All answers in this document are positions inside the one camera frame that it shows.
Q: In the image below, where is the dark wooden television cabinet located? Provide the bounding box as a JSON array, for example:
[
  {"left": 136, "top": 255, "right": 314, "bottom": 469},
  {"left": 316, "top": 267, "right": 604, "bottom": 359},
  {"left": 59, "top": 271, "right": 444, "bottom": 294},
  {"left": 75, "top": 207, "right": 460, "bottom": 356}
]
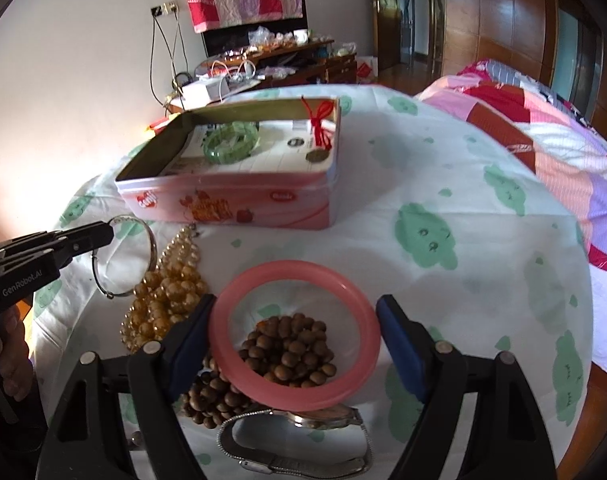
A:
[{"left": 163, "top": 40, "right": 359, "bottom": 113}]

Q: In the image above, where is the brown wooden bead bracelet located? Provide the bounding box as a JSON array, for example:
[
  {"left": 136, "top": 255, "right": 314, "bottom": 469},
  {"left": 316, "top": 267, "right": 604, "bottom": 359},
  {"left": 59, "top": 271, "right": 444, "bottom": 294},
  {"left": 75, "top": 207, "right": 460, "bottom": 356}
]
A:
[{"left": 176, "top": 312, "right": 339, "bottom": 430}]

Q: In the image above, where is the pink bangle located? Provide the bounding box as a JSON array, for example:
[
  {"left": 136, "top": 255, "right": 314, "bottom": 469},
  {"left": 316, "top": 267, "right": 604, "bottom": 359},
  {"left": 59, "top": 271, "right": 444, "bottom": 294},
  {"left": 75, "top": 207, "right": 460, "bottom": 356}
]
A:
[{"left": 207, "top": 260, "right": 383, "bottom": 407}]

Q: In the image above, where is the red string coin charm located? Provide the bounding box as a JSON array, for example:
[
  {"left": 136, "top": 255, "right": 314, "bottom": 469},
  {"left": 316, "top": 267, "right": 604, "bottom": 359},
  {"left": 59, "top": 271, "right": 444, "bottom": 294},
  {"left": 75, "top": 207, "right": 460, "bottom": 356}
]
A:
[{"left": 300, "top": 97, "right": 334, "bottom": 163}]

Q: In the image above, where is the green jade bracelet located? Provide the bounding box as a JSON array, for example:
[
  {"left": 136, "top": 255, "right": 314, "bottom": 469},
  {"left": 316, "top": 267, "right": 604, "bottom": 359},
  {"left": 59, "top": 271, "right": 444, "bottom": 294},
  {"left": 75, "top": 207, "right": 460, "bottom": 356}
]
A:
[{"left": 202, "top": 122, "right": 260, "bottom": 163}]

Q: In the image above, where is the red patchwork television cover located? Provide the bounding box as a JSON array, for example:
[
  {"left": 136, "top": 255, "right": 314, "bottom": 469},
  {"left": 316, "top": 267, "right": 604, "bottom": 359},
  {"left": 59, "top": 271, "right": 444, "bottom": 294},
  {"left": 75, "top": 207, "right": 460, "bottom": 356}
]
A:
[{"left": 184, "top": 0, "right": 304, "bottom": 35}]

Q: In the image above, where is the golden bead bracelet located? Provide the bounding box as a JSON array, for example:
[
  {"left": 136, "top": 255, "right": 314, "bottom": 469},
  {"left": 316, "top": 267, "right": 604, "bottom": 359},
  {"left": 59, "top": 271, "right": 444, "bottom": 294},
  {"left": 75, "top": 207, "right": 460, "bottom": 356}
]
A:
[{"left": 132, "top": 266, "right": 210, "bottom": 343}]

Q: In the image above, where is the black power cable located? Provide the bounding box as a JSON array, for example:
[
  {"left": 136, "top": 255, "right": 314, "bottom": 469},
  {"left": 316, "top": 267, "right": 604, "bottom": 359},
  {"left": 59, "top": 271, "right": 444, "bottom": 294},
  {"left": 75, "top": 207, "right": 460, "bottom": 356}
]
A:
[
  {"left": 150, "top": 12, "right": 168, "bottom": 107},
  {"left": 168, "top": 12, "right": 190, "bottom": 88}
]

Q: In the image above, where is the silver wristwatch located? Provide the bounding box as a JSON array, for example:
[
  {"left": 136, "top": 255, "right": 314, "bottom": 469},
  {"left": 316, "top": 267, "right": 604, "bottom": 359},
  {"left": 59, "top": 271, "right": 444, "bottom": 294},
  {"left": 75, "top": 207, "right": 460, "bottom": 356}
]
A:
[{"left": 216, "top": 404, "right": 375, "bottom": 476}]

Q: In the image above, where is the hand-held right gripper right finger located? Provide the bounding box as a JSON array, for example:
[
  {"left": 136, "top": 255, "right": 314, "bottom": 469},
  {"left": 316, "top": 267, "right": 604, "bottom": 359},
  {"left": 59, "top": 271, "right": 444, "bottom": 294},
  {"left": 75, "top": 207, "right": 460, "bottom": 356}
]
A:
[{"left": 376, "top": 294, "right": 557, "bottom": 480}]

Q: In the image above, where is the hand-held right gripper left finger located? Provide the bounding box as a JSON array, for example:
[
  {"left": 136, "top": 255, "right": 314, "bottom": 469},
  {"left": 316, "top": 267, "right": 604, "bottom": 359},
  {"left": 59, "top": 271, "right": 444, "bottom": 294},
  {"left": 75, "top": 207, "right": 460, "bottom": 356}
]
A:
[{"left": 36, "top": 294, "right": 216, "bottom": 480}]

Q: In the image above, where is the pink tin box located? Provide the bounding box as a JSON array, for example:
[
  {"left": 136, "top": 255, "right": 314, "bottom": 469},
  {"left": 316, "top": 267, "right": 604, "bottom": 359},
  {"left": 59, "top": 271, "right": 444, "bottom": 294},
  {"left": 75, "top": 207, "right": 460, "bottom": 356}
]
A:
[{"left": 114, "top": 96, "right": 341, "bottom": 231}]

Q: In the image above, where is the cream pearl necklace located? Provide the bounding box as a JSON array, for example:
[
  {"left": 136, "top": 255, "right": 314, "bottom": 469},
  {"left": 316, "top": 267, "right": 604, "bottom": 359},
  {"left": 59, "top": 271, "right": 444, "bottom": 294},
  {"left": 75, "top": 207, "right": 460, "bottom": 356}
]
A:
[{"left": 119, "top": 226, "right": 205, "bottom": 353}]

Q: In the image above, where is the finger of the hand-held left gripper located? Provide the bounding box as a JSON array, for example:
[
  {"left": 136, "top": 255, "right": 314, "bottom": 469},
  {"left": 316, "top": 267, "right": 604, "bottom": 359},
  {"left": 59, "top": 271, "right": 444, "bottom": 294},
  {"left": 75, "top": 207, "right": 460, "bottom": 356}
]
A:
[{"left": 0, "top": 221, "right": 115, "bottom": 275}]

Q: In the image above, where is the brown wooden door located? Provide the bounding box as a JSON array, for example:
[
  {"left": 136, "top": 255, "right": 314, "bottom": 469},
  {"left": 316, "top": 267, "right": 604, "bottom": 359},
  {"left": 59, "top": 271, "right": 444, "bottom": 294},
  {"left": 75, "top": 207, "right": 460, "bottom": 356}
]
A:
[{"left": 368, "top": 0, "right": 444, "bottom": 81}]

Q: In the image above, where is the clear plastic bag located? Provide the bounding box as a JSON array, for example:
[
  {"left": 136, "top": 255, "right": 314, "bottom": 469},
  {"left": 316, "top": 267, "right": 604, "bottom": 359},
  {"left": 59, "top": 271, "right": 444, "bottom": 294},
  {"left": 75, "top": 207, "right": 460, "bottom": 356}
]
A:
[{"left": 247, "top": 26, "right": 284, "bottom": 48}]

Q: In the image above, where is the thin silver bangle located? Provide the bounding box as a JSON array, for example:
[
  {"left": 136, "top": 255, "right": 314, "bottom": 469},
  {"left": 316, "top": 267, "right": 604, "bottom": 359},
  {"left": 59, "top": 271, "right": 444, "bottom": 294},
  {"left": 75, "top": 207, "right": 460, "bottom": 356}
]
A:
[{"left": 92, "top": 215, "right": 158, "bottom": 300}]

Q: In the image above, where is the red paper bag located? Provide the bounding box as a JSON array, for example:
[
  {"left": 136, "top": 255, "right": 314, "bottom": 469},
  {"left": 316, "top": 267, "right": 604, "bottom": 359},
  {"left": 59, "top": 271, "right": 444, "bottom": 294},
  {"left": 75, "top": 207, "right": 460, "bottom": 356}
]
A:
[{"left": 356, "top": 57, "right": 379, "bottom": 83}]

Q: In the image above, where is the brown wooden wardrobe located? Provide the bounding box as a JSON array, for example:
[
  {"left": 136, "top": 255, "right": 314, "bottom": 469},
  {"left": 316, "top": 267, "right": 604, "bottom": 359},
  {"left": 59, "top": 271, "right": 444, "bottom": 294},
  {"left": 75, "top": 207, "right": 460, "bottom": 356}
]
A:
[{"left": 441, "top": 0, "right": 607, "bottom": 126}]

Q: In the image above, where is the person's left hand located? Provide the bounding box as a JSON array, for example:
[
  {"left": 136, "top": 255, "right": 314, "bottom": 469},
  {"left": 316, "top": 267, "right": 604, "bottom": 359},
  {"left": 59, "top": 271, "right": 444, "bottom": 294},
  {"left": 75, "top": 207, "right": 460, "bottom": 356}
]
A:
[{"left": 0, "top": 305, "right": 34, "bottom": 403}]

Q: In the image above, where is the pink patchwork quilt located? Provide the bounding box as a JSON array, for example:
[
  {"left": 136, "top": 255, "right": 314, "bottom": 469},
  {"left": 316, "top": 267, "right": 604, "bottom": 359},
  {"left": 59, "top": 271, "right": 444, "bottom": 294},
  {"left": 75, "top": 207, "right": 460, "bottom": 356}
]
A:
[{"left": 416, "top": 59, "right": 607, "bottom": 391}]

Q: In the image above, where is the white cardboard box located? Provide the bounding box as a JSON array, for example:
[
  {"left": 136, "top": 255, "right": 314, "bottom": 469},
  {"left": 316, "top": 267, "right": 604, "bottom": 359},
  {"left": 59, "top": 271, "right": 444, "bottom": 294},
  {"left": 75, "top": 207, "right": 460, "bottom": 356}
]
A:
[{"left": 180, "top": 80, "right": 229, "bottom": 103}]

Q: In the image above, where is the black television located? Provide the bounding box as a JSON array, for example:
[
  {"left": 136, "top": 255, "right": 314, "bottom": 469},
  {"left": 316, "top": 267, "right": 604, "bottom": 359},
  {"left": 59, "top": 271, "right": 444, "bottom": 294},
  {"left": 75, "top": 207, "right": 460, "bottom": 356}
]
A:
[{"left": 202, "top": 17, "right": 309, "bottom": 58}]

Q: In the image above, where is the red and yellow box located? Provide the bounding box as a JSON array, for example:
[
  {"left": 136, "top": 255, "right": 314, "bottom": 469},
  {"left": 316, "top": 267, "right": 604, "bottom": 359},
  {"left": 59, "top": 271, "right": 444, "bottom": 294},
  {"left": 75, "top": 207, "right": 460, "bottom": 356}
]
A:
[{"left": 146, "top": 116, "right": 180, "bottom": 135}]

